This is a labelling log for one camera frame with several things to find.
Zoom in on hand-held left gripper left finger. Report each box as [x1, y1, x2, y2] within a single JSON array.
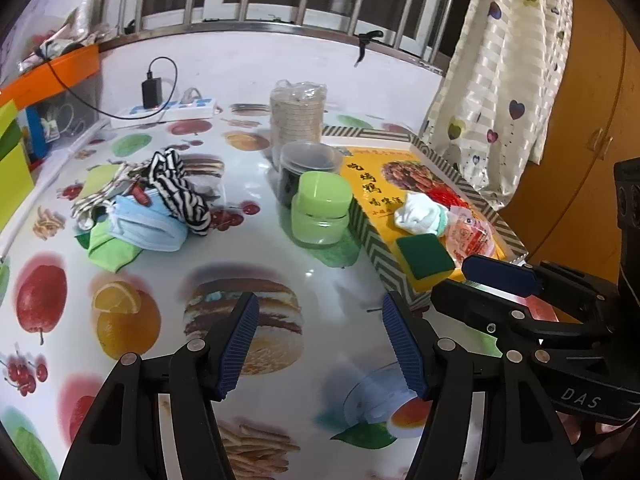
[[60, 292, 261, 480]]

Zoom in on bagged stack of round discs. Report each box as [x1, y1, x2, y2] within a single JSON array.
[[269, 79, 329, 163]]

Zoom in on black white striped sock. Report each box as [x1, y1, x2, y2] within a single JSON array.
[[144, 148, 213, 237]]

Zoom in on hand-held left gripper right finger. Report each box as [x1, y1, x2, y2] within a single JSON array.
[[382, 292, 583, 480]]

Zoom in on fruit print tablecloth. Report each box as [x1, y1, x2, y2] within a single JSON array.
[[0, 100, 531, 480]]

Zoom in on dark plastic container clear lid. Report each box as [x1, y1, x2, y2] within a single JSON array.
[[277, 141, 345, 209]]

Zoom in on white power strip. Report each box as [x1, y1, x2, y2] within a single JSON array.
[[109, 98, 219, 129]]

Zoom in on clear storage box orange lid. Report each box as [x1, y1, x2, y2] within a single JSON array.
[[0, 42, 102, 157]]

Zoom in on black charger plug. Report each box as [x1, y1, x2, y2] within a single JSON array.
[[141, 78, 164, 109]]

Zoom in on person's right hand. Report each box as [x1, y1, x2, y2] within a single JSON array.
[[555, 405, 621, 461]]

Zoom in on pile of wrappers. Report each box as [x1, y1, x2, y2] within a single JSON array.
[[17, 5, 118, 71]]

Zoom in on green yellow sponge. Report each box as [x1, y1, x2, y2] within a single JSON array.
[[395, 232, 457, 292]]

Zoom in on heart print curtain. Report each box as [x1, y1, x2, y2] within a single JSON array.
[[419, 0, 575, 211]]

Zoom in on black charger cable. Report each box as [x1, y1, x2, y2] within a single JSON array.
[[37, 55, 180, 122]]

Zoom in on lime green cardboard box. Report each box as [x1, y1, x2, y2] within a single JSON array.
[[0, 99, 37, 233]]

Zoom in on blue face mask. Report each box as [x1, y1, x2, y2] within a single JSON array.
[[106, 192, 189, 254]]

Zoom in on red tassel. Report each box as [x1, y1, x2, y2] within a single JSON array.
[[425, 184, 478, 211]]

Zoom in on light green plastic jar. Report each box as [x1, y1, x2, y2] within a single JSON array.
[[290, 170, 354, 249]]

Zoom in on clear snack packet red print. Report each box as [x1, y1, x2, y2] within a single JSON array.
[[442, 209, 507, 263]]

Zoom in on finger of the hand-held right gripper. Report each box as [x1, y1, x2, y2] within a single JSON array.
[[431, 280, 612, 349], [462, 255, 619, 312]]

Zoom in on striped cardboard box yellow liner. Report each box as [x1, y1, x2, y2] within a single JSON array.
[[320, 124, 532, 312]]

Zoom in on wooden cabinet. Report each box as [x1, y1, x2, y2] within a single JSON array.
[[497, 0, 640, 281]]

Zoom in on black clip on railing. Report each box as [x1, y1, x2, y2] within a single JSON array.
[[353, 30, 387, 67]]

